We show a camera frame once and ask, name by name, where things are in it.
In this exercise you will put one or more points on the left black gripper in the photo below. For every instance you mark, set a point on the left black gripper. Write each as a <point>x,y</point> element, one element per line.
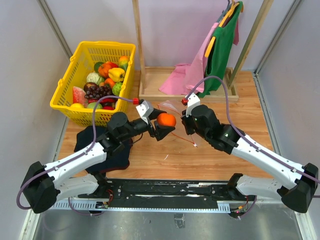
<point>160,131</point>

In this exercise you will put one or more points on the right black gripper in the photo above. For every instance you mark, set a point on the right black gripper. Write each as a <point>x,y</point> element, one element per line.
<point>185,120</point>

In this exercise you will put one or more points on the clear zip top bag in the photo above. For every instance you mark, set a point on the clear zip top bag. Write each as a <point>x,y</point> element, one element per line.
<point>175,108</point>

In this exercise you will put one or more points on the red apple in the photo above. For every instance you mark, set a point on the red apple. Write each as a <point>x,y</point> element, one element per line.
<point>108,108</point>

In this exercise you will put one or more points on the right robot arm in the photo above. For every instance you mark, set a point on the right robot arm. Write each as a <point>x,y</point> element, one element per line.
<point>293,183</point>

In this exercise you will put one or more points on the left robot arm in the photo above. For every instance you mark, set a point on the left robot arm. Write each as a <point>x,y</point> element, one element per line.
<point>45,184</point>

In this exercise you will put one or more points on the wooden rack tray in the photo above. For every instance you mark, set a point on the wooden rack tray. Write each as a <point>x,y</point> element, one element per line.
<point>156,76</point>

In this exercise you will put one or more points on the pink shirt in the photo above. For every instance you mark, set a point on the pink shirt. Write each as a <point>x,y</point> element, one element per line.
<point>186,75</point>

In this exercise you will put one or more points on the green custard apple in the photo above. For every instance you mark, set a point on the green custard apple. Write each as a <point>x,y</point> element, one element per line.
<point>116,89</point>

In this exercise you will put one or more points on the dark navy cloth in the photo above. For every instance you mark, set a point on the dark navy cloth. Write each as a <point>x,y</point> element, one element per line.
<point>117,162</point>

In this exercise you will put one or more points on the red chili pepper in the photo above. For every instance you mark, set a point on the red chili pepper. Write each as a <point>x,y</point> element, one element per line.
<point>104,101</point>

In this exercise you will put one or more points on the green shirt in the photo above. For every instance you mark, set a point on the green shirt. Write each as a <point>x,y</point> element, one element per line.
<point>226,37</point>

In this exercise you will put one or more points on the purple grape bunch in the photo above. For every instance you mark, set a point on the purple grape bunch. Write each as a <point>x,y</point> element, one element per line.
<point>97,92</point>

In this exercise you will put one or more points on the yellow bell pepper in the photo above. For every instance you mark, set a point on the yellow bell pepper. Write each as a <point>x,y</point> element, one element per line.
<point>117,74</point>

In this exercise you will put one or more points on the small orange fruit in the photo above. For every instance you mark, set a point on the small orange fruit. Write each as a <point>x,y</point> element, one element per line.
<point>109,82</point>

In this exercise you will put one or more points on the yellow clothes hanger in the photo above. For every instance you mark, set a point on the yellow clothes hanger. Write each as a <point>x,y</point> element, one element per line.
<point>209,47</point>

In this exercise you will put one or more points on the mango fruit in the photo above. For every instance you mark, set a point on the mango fruit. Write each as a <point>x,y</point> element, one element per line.
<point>123,62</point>

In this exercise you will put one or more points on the orange pumpkin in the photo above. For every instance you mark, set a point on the orange pumpkin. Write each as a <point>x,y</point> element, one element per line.
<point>103,70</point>

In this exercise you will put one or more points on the green white cabbage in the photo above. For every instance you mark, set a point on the green white cabbage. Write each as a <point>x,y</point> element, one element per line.
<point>94,77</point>

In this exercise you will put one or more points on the watermelon slice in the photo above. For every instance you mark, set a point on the watermelon slice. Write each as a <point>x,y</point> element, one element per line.
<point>78,95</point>

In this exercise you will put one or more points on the yellow lemon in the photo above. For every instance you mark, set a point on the yellow lemon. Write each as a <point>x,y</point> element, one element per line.
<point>77,105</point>

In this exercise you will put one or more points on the yellow plastic basket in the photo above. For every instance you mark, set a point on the yellow plastic basket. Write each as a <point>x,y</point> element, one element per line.
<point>81,64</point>

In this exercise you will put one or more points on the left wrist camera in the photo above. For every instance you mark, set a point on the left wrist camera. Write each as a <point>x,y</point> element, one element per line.
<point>144,109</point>

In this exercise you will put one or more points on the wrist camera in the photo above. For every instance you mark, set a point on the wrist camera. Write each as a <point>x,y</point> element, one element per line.
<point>190,102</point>
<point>144,109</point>

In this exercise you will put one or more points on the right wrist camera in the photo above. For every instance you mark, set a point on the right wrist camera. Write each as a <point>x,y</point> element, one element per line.
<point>190,102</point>

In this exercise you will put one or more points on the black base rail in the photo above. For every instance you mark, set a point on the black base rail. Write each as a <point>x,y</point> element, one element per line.
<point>165,194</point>

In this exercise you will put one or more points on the left wooden rack post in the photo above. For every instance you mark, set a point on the left wooden rack post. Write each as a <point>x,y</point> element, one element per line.
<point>137,20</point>

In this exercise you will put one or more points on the wooden rack post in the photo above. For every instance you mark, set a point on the wooden rack post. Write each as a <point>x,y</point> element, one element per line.
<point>255,29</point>
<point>137,20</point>

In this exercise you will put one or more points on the right wooden rack post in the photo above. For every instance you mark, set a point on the right wooden rack post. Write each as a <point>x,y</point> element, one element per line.
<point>255,29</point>

